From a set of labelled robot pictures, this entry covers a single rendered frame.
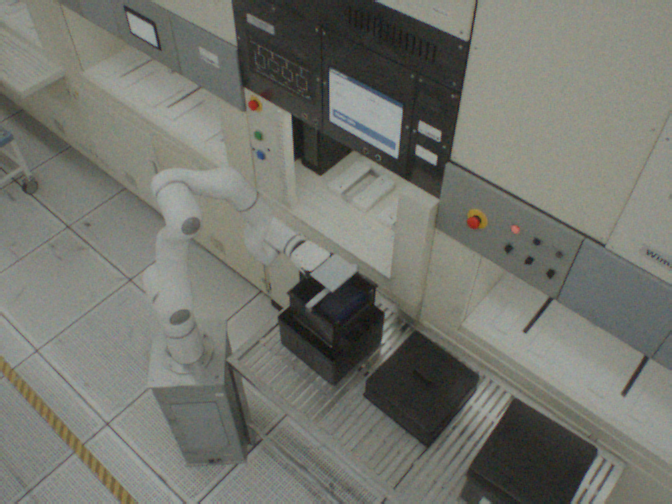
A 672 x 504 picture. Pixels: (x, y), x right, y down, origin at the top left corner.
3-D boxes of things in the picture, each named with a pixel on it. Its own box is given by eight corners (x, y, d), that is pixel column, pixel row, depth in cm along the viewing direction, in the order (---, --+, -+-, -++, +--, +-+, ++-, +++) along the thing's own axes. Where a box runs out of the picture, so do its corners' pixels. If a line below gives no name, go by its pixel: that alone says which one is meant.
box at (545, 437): (455, 496, 205) (468, 467, 186) (498, 429, 220) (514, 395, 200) (535, 552, 194) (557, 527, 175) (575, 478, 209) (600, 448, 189)
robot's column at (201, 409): (184, 467, 289) (146, 387, 230) (189, 410, 306) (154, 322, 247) (247, 463, 290) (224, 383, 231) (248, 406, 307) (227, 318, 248)
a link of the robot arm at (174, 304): (178, 291, 221) (197, 326, 212) (144, 300, 214) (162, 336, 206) (191, 175, 188) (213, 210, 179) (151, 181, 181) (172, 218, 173)
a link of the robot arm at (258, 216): (228, 233, 194) (272, 273, 220) (262, 192, 196) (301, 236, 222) (210, 219, 199) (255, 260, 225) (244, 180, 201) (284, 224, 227)
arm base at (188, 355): (159, 376, 233) (148, 349, 218) (164, 331, 245) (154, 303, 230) (212, 373, 233) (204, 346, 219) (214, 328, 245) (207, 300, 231)
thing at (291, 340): (329, 297, 254) (329, 271, 241) (383, 338, 243) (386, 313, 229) (279, 342, 242) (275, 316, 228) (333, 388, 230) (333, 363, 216)
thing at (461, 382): (361, 394, 228) (362, 377, 218) (413, 341, 242) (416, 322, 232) (427, 448, 215) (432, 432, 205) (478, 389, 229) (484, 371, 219)
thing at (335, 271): (334, 289, 243) (335, 233, 218) (375, 320, 234) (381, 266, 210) (287, 328, 231) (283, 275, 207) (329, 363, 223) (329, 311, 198)
